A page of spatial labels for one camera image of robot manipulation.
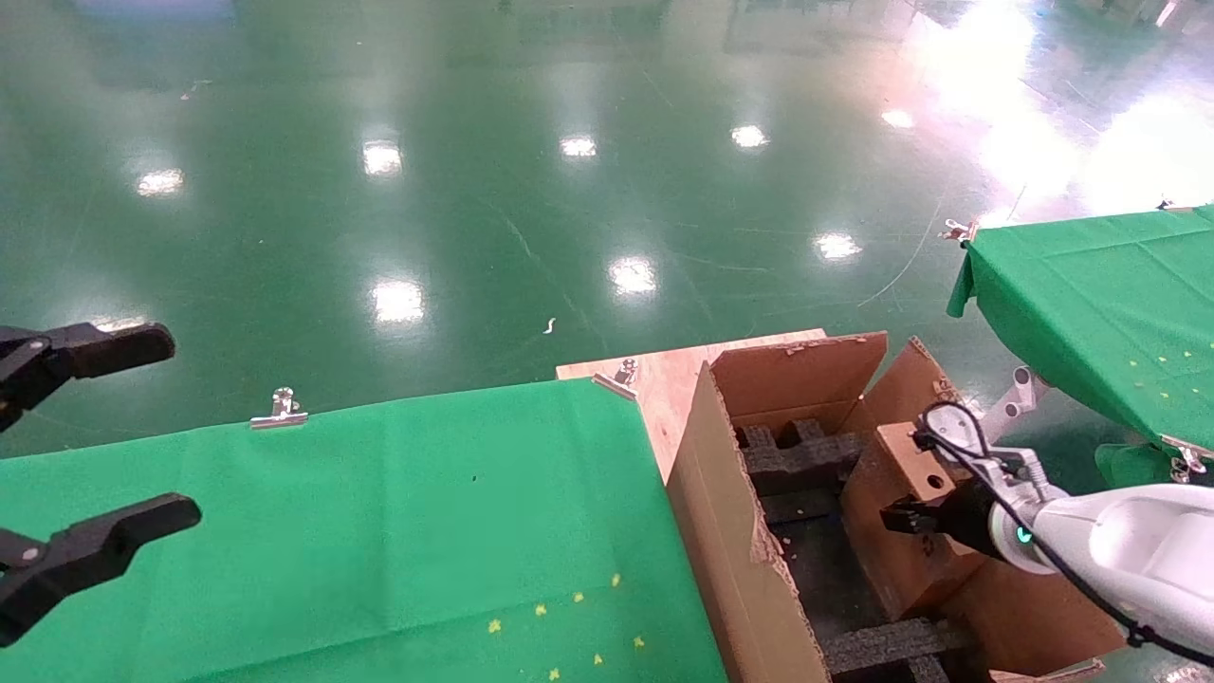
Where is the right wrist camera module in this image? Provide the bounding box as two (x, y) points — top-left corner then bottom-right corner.
(914, 400), (1049, 496)

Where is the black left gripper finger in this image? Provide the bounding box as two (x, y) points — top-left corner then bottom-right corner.
(0, 322), (177, 434)
(0, 492), (203, 649)

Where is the dark grey foam insert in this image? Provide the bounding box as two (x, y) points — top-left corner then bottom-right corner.
(820, 616), (974, 683)
(737, 418), (867, 497)

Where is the large open cardboard carton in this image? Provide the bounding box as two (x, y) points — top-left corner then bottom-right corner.
(664, 330), (1126, 683)

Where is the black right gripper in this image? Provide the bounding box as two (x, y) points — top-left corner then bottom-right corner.
(879, 478), (999, 562)

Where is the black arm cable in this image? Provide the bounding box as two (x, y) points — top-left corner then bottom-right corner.
(912, 403), (1214, 668)

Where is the green neighbour table cloth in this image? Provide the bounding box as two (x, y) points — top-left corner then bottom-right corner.
(947, 204), (1214, 490)

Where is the cardboard box with hole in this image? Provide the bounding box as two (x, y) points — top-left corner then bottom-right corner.
(839, 422), (990, 620)

